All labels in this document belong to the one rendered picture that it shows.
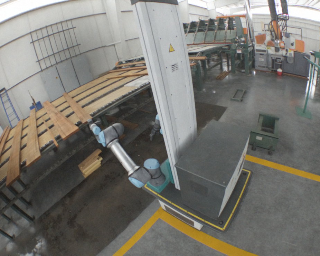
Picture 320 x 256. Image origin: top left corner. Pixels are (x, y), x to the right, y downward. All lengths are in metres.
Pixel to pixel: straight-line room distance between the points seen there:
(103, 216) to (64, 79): 6.56
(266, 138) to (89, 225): 2.49
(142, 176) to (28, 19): 8.51
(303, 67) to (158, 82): 6.77
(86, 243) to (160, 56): 1.89
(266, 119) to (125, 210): 2.50
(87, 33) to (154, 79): 8.34
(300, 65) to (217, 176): 6.65
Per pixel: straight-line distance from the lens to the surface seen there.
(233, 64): 5.93
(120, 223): 1.77
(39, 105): 7.04
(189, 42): 9.15
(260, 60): 6.70
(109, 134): 1.17
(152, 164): 1.15
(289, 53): 6.82
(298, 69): 7.17
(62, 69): 7.57
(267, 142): 2.22
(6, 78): 8.13
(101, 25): 9.52
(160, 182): 1.28
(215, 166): 0.89
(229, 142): 1.04
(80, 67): 7.82
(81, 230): 2.01
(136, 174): 1.12
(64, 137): 1.78
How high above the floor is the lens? 1.51
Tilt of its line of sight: 32 degrees down
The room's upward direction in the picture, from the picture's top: 14 degrees counter-clockwise
